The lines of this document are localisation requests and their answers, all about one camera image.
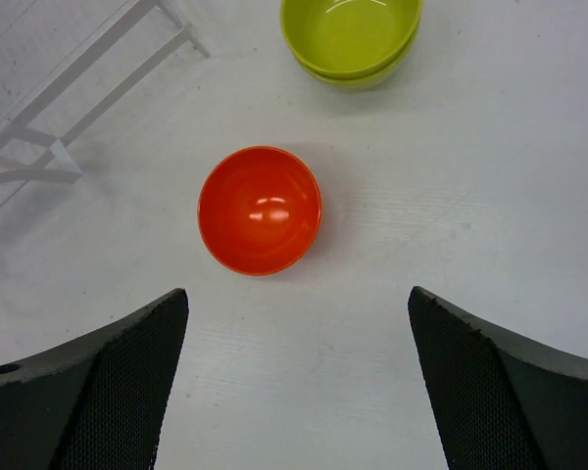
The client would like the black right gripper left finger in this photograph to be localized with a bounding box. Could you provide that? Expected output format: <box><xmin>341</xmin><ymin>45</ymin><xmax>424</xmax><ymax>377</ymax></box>
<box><xmin>0</xmin><ymin>289</ymin><xmax>188</xmax><ymax>469</ymax></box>

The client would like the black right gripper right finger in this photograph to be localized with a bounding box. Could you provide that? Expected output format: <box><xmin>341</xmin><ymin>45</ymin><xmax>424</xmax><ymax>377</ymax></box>
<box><xmin>408</xmin><ymin>286</ymin><xmax>588</xmax><ymax>469</ymax></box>

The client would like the orange bowl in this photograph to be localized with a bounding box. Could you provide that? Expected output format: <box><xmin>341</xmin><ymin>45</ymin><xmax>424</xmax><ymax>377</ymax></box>
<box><xmin>197</xmin><ymin>146</ymin><xmax>322</xmax><ymax>276</ymax></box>

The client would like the lime green bowl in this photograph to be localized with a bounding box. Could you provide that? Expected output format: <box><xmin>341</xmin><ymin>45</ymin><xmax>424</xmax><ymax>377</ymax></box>
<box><xmin>296</xmin><ymin>23</ymin><xmax>420</xmax><ymax>92</ymax></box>
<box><xmin>280</xmin><ymin>0</ymin><xmax>423</xmax><ymax>79</ymax></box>

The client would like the white wire dish rack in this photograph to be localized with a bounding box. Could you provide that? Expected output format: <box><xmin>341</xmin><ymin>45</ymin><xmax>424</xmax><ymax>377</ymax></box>
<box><xmin>0</xmin><ymin>1</ymin><xmax>210</xmax><ymax>209</ymax></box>

